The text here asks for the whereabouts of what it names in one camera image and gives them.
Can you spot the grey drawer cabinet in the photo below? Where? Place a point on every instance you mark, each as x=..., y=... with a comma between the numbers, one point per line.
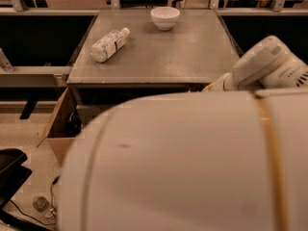
x=194, y=53

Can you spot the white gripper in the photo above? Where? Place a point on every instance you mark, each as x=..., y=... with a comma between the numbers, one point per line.
x=222, y=84

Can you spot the white plastic bottle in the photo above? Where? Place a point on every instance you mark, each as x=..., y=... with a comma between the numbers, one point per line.
x=107, y=46

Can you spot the clear plastic cup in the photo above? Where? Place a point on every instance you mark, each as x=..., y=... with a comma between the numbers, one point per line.
x=40, y=203

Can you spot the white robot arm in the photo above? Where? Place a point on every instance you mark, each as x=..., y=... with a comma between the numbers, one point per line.
x=233, y=157

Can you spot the white ceramic bowl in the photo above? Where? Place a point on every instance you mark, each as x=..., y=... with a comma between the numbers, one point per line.
x=165, y=18

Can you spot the brown cardboard box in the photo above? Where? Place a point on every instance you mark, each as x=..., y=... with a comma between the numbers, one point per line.
x=56, y=132

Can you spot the black chair base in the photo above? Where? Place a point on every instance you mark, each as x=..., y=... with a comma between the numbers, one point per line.
x=12, y=176

